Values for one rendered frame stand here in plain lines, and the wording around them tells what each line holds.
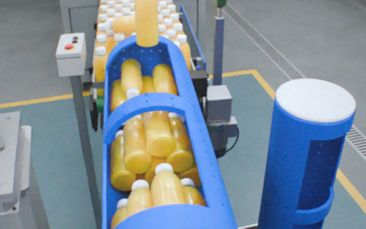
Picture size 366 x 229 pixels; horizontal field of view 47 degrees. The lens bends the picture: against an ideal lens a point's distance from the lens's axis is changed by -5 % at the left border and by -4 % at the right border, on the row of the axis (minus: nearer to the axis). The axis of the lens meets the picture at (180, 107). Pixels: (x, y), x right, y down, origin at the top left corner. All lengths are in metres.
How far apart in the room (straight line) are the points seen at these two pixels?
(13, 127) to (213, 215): 0.76
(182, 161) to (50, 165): 1.91
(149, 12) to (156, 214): 0.70
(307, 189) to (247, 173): 0.87
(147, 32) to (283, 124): 0.54
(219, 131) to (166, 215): 1.17
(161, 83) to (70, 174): 1.57
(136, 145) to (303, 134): 0.61
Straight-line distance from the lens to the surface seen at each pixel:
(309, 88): 1.60
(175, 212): 0.80
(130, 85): 1.37
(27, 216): 1.38
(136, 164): 1.10
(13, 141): 1.32
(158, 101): 1.10
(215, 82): 2.12
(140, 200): 0.94
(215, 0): 1.95
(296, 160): 1.53
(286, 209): 1.69
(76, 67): 1.75
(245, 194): 2.63
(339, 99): 1.57
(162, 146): 1.07
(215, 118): 1.88
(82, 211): 2.58
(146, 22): 1.32
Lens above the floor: 1.81
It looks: 32 degrees down
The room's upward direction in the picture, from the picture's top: 1 degrees counter-clockwise
